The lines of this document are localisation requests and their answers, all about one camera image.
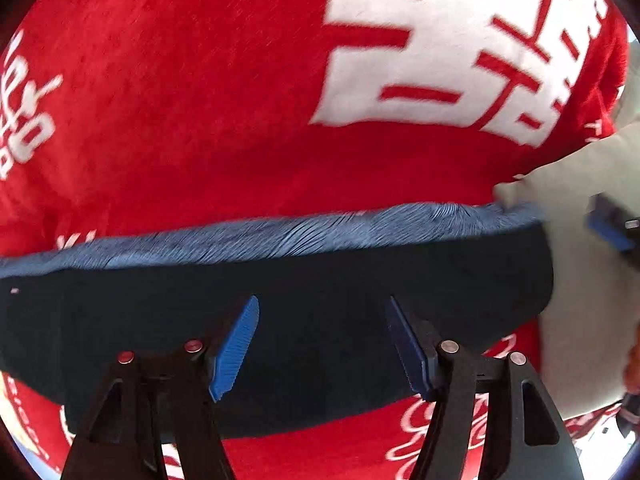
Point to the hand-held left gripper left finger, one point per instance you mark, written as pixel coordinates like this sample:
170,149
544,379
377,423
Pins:
234,350

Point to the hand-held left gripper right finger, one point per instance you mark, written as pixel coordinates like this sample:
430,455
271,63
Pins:
411,352

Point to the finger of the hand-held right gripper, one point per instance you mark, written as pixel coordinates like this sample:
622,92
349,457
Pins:
609,225

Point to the black pants with patterned waistband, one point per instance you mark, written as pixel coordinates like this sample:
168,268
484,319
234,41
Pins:
320,270

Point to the pale cushion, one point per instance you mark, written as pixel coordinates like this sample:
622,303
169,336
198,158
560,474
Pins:
575,290

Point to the red printed blanket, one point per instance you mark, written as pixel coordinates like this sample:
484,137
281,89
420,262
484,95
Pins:
200,110

